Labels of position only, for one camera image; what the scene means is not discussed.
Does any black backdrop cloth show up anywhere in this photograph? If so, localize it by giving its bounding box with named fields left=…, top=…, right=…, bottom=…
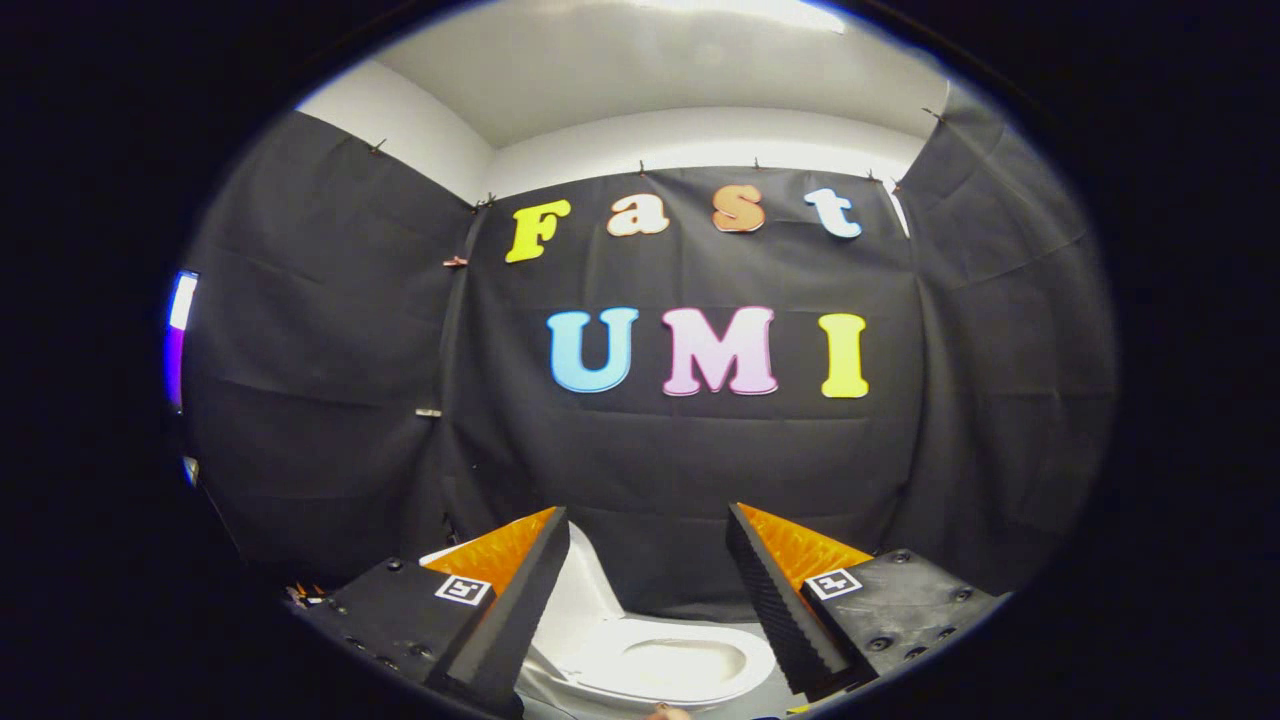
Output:
left=178, top=82, right=1119, bottom=623

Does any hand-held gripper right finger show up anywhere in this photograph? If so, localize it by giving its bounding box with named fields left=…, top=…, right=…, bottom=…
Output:
left=725, top=502, right=1011, bottom=702

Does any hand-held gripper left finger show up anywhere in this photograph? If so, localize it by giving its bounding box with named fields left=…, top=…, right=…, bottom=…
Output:
left=295, top=506, right=573, bottom=717

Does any white toilet seat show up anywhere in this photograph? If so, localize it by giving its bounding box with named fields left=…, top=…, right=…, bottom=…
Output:
left=527, top=614, right=777, bottom=707

